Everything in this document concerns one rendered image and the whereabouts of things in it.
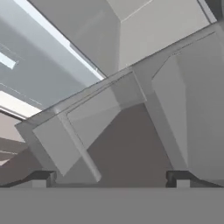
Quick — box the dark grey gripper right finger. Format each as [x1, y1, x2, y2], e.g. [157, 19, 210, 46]
[165, 170, 224, 188]

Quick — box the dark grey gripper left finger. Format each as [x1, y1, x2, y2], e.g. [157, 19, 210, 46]
[0, 170, 57, 188]

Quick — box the white bar cupboard handle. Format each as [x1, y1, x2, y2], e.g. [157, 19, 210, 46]
[56, 111, 102, 183]

